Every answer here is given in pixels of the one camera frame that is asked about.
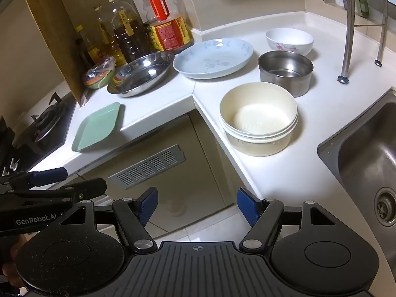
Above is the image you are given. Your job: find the ribbed dark oil bottle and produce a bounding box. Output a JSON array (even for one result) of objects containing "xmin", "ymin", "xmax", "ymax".
[{"xmin": 111, "ymin": 0, "xmax": 153, "ymax": 64}]

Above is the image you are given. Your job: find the wooden partition panel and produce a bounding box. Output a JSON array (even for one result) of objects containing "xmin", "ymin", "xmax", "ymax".
[{"xmin": 15, "ymin": 0, "xmax": 86, "ymax": 108}]

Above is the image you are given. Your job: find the person's left hand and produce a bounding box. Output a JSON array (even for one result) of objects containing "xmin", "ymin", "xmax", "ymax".
[{"xmin": 0, "ymin": 254, "xmax": 24, "ymax": 288}]

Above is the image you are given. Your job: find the stainless steel sink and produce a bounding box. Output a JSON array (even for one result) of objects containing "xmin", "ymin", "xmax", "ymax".
[{"xmin": 317, "ymin": 88, "xmax": 396, "ymax": 254}]

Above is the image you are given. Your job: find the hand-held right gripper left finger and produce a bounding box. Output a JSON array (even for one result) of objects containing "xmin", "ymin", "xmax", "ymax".
[{"xmin": 60, "ymin": 187, "xmax": 159, "ymax": 253}]

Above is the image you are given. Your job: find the black gas stove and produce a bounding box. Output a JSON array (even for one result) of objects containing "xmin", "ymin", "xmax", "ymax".
[{"xmin": 0, "ymin": 91, "xmax": 77, "ymax": 178}]

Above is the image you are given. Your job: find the grey vent grille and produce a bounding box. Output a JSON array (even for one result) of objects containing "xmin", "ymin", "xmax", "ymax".
[{"xmin": 108, "ymin": 144, "xmax": 187, "ymax": 190}]

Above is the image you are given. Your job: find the sink drain strainer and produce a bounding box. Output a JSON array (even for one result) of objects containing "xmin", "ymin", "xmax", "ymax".
[{"xmin": 373, "ymin": 187, "xmax": 396, "ymax": 227}]

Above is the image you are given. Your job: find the large clear bottle red handle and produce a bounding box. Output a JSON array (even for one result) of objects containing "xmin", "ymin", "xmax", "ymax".
[{"xmin": 140, "ymin": 0, "xmax": 195, "ymax": 53}]

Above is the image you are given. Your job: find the beige cabinet door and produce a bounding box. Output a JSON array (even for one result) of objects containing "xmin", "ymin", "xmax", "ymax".
[{"xmin": 90, "ymin": 110, "xmax": 236, "ymax": 223}]

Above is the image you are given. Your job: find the yellow oil bottle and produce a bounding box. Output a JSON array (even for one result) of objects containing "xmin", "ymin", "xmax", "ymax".
[{"xmin": 93, "ymin": 4, "xmax": 124, "ymax": 66}]

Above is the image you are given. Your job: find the white floral bowl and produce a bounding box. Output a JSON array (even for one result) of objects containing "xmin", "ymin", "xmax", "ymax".
[{"xmin": 265, "ymin": 28, "xmax": 314, "ymax": 57}]

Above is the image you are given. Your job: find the cream plastic bowl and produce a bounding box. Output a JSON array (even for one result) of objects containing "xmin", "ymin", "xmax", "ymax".
[
  {"xmin": 221, "ymin": 121, "xmax": 298, "ymax": 157},
  {"xmin": 220, "ymin": 82, "xmax": 298, "ymax": 137}
]

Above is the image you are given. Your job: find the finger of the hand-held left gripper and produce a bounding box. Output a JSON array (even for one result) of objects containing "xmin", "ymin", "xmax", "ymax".
[
  {"xmin": 0, "ymin": 178, "xmax": 107, "ymax": 207},
  {"xmin": 0, "ymin": 167, "xmax": 69, "ymax": 190}
]

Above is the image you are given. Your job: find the small bowl with plastic bag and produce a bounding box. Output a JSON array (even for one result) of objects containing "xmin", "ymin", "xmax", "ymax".
[{"xmin": 82, "ymin": 56, "xmax": 117, "ymax": 90}]

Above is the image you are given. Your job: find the metal dish rack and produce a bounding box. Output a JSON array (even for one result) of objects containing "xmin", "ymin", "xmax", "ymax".
[{"xmin": 336, "ymin": 0, "xmax": 392, "ymax": 85}]

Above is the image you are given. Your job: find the green rectangular plate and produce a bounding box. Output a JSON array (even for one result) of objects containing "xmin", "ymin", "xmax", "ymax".
[{"xmin": 71, "ymin": 102, "xmax": 121, "ymax": 153}]

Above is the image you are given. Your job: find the dark green round tray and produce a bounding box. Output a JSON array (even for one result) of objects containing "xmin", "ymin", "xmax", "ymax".
[{"xmin": 107, "ymin": 51, "xmax": 175, "ymax": 98}]

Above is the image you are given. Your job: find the small yellow label bottle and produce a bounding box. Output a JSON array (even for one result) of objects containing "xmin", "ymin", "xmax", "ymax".
[{"xmin": 74, "ymin": 25, "xmax": 100, "ymax": 69}]

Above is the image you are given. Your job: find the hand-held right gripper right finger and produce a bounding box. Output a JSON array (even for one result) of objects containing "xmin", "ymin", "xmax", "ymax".
[{"xmin": 237, "ymin": 187, "xmax": 335, "ymax": 251}]

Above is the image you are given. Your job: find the light blue floral plate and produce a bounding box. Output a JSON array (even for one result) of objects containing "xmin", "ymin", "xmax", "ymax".
[{"xmin": 173, "ymin": 38, "xmax": 254, "ymax": 80}]

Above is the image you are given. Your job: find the deep stainless steel bowl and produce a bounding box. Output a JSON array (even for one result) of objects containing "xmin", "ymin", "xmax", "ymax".
[{"xmin": 258, "ymin": 50, "xmax": 314, "ymax": 98}]

